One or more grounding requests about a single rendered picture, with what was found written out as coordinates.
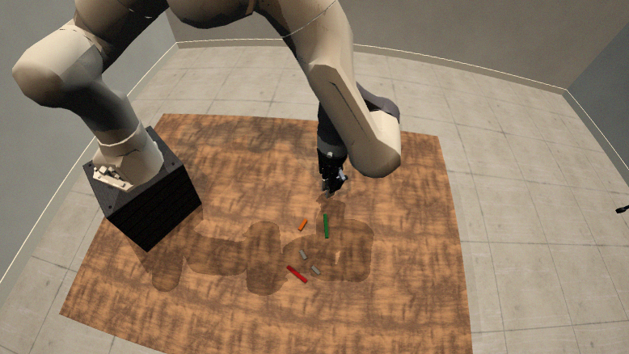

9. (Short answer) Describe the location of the red rod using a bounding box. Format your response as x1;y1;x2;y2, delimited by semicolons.
287;265;307;283

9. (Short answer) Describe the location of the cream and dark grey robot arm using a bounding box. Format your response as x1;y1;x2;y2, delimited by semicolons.
12;0;401;192

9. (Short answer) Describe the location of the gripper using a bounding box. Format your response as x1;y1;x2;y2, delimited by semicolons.
317;148;348;198

